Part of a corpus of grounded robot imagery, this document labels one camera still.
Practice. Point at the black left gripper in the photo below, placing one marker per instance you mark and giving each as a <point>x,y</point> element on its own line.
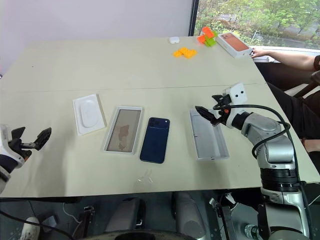
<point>15,146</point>

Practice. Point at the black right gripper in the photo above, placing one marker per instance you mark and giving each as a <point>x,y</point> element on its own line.
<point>221,119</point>

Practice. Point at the dark blue smartphone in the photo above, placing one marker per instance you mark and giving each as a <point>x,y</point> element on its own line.
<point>155,142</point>

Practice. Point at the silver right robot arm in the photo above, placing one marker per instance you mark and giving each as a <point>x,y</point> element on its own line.
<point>271,131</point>

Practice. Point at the person's bare forearm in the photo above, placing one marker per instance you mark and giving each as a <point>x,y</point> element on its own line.
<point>290,59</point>

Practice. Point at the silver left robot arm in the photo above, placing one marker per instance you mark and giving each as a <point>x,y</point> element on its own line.
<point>3,172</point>

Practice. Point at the white phone box lid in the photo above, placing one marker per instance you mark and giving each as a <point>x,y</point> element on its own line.
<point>210,143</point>

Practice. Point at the orange printed phone box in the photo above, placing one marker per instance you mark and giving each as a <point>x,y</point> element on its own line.
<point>233,45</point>

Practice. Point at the person's bare hand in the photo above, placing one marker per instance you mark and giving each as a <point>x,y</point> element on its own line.
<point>258,52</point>

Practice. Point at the yellow toy building blocks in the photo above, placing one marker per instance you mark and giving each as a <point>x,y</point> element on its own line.
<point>185,53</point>

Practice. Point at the white moulded insert tray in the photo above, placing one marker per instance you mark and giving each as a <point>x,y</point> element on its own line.
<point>88,115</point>

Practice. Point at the green toy building blocks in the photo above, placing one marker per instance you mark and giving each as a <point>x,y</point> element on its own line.
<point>211,42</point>

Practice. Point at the orange toy building blocks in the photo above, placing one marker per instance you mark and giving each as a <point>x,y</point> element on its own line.
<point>205,32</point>

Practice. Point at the white earbuds case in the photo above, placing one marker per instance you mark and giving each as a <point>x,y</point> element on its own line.
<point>174,40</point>

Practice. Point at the person's black clothed body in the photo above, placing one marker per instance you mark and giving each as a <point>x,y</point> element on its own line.
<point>300,110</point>

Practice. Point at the white shoe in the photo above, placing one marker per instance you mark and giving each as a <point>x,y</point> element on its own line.
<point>30,228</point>

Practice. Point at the clear plastic bottle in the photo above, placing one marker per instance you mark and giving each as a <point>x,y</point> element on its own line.
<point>251,231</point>

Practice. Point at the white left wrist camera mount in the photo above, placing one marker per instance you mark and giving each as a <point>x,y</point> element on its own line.
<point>6,142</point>

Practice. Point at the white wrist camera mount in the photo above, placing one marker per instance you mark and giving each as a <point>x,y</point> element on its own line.
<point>237,93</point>
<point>6,142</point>

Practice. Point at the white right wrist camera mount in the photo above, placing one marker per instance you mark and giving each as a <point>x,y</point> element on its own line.
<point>237,93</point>

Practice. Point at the black window frame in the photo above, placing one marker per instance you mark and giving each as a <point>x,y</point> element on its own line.
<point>194,17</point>

